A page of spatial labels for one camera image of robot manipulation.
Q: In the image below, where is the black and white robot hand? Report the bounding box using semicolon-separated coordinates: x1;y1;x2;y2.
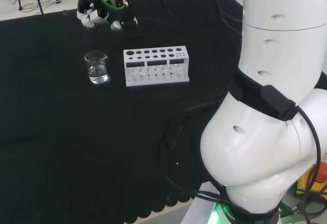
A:
76;0;139;32

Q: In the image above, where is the clear glass beaker with water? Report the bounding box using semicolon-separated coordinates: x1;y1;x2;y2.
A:
84;50;109;85

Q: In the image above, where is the white test tube rack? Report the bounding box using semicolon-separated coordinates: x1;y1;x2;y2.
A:
123;45;191;88

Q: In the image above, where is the black bench cloth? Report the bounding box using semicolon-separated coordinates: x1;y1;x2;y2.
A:
0;0;246;224

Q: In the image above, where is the yellow stop button box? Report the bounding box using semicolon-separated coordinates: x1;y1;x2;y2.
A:
295;163;327;197

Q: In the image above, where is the black cable bundle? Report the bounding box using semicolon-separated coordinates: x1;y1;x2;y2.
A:
157;97;246;215

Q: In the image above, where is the black cable with connector block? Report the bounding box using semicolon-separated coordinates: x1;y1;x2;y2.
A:
260;85;322;224

